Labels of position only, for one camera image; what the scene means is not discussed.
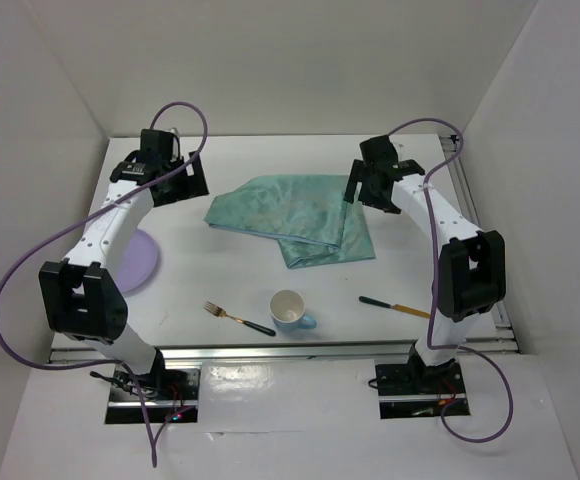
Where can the lavender plastic plate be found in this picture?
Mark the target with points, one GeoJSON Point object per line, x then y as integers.
{"type": "Point", "coordinates": [138, 263]}

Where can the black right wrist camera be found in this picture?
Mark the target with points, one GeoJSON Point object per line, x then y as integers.
{"type": "Point", "coordinates": [379, 152]}

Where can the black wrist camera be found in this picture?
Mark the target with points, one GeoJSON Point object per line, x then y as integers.
{"type": "Point", "coordinates": [158, 146]}
{"type": "Point", "coordinates": [379, 152]}

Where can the gold knife dark handle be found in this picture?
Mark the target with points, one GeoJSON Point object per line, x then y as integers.
{"type": "Point", "coordinates": [396, 307]}

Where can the gold fork dark handle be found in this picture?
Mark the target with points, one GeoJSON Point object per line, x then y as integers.
{"type": "Point", "coordinates": [219, 312]}

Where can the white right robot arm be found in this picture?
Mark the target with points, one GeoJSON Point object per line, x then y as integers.
{"type": "Point", "coordinates": [468, 263]}

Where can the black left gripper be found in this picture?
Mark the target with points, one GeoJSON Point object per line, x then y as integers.
{"type": "Point", "coordinates": [192, 186]}

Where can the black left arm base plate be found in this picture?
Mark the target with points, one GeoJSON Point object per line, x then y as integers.
{"type": "Point", "coordinates": [176, 400]}

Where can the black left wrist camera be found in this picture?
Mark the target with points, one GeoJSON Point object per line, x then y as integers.
{"type": "Point", "coordinates": [158, 146]}

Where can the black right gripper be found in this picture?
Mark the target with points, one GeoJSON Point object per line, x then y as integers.
{"type": "Point", "coordinates": [360, 174]}

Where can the aluminium front frame rail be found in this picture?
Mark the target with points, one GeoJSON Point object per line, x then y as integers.
{"type": "Point", "coordinates": [305, 351]}

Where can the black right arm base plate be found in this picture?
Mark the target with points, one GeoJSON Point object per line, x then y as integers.
{"type": "Point", "coordinates": [402, 396]}

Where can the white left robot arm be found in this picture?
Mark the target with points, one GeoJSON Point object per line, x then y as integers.
{"type": "Point", "coordinates": [81, 299]}

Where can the teal green cloth napkin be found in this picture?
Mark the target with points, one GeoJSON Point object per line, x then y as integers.
{"type": "Point", "coordinates": [306, 214]}

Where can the light blue ceramic mug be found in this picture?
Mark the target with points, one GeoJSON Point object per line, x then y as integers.
{"type": "Point", "coordinates": [288, 312]}

